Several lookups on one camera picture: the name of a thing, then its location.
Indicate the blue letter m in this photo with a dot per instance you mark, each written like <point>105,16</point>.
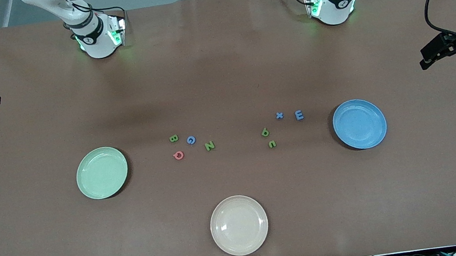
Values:
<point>299,115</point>

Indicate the blue letter x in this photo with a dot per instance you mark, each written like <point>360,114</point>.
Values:
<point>279,115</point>

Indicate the green letter B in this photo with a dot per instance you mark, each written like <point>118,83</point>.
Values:
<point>173,138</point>

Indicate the green letter u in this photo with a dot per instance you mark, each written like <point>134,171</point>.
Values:
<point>272,145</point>

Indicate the red letter Q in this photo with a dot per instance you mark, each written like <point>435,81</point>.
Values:
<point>175,156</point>

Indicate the green letter q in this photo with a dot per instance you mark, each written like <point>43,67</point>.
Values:
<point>266,134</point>

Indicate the blue letter G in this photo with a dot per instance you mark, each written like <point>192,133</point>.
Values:
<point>188,140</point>

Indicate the green letter N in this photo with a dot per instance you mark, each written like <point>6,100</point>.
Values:
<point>209,146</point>

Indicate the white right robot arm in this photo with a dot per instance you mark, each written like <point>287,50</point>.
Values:
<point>98,43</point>

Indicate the blue plate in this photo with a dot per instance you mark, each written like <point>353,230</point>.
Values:
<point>360,128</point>

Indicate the light green plate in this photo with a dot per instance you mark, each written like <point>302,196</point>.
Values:
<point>98,180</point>

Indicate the brown table cover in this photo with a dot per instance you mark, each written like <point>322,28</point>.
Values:
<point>221,80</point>

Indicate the cream plate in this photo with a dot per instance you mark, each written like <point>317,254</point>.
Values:
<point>239,225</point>

